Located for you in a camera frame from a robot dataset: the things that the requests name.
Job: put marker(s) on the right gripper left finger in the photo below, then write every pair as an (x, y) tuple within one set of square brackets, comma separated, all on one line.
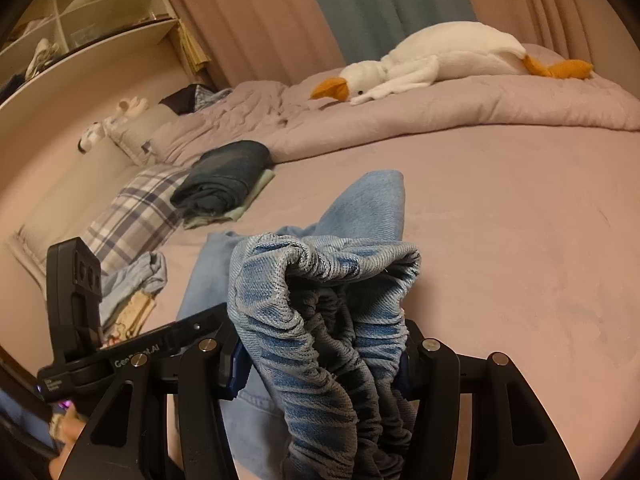
[(163, 420)]

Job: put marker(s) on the small white plush toy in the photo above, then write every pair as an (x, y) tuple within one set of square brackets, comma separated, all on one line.
[(126, 109)]

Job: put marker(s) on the yellow cloth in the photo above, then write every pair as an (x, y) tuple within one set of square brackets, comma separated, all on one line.
[(131, 318)]

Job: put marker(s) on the crumpled blue-grey cloth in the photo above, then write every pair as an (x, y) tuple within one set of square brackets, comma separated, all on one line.
[(147, 273)]

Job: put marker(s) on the white goose plush toy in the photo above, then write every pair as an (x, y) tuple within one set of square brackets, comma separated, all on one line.
[(444, 51)]

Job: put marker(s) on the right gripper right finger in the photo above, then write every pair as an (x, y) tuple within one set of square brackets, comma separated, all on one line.
[(512, 436)]

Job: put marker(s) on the dark blue folded jeans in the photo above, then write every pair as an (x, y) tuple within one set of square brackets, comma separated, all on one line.
[(221, 179)]

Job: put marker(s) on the dark clothes at headboard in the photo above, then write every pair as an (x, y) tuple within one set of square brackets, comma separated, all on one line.
[(193, 98)]

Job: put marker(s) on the wooden shelf unit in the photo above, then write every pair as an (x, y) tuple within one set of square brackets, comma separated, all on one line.
[(48, 44)]

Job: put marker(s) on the light blue denim pants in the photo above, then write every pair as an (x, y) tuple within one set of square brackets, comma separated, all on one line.
[(319, 311)]

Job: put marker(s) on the pink quilted comforter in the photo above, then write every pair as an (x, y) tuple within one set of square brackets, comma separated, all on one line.
[(293, 127)]

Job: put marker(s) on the beige pillow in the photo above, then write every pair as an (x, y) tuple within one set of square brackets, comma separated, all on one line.
[(85, 191)]

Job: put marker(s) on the pink curtain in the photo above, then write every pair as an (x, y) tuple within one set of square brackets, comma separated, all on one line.
[(289, 40)]

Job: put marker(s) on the person's hand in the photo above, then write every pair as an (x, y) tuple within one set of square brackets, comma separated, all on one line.
[(65, 429)]

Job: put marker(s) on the plaid pillow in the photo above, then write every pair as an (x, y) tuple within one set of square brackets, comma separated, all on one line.
[(138, 220)]

